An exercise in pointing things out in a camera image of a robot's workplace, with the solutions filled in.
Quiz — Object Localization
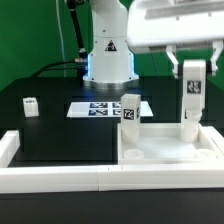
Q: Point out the white thin cable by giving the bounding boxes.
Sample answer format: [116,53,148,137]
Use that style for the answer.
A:
[56,0,68,78]

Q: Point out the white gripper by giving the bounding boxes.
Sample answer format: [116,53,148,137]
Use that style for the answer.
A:
[127,0,224,78]

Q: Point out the white U-shaped obstacle fence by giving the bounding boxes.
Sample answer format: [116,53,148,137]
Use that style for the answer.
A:
[0,131,224,194]

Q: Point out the white square table top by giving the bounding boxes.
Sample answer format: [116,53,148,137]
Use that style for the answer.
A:
[117,123,224,165]

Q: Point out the white marker sheet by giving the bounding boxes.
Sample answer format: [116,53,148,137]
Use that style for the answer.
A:
[66,101,154,119]

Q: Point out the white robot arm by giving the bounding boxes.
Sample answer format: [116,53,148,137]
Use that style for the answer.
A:
[84,0,224,88]

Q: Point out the black cable bundle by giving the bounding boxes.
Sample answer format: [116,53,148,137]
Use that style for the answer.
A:
[31,0,88,78]

